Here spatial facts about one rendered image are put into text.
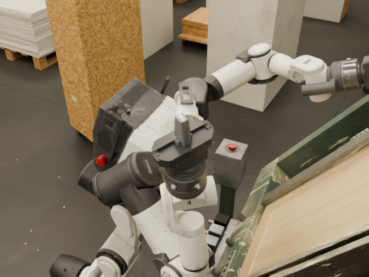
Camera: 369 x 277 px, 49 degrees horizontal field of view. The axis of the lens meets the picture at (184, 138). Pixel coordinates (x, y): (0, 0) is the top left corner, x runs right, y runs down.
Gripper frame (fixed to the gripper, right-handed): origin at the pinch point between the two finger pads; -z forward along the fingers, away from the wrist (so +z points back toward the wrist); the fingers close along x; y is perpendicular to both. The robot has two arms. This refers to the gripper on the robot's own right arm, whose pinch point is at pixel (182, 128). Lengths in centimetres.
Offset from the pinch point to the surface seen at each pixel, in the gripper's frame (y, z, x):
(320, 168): -1, 60, 53
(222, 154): -40, 88, 42
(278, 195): -8, 78, 43
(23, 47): -351, 223, 8
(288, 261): 20, 44, 16
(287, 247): 13, 59, 25
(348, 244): 27.3, 27.2, 22.9
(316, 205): 9, 56, 40
